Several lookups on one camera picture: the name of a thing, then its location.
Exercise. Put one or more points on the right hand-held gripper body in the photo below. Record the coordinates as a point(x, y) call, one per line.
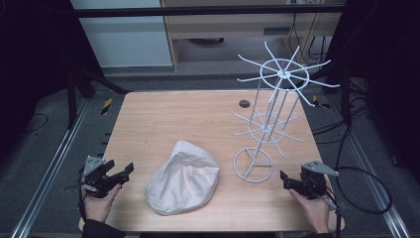
point(313, 183)

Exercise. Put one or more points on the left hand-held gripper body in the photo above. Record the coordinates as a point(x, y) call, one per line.
point(95, 180)

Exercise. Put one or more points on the person's left hand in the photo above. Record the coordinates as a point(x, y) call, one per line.
point(97, 207)

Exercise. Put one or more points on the person's right hand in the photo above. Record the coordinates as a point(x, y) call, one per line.
point(315, 211)

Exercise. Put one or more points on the yellow black striped tape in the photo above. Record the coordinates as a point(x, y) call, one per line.
point(319, 102)
point(106, 106)

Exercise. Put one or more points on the white cloth cap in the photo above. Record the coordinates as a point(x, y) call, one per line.
point(183, 180)

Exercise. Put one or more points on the black metal stand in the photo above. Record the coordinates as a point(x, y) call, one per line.
point(345, 99)
point(71, 99)

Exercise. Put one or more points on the round dark table grommet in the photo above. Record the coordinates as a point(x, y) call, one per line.
point(244, 103)

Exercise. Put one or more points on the white cabinet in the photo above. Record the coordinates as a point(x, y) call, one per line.
point(125, 39)

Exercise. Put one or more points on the dark curtain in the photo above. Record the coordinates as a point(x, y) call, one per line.
point(33, 59)
point(386, 66)

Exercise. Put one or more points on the light wooden shelf unit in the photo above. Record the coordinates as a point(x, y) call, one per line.
point(228, 28)

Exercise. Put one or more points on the black horizontal bar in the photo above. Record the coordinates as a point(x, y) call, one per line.
point(198, 11)

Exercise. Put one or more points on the aluminium floor rail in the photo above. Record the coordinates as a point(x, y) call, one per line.
point(49, 168)
point(379, 198)

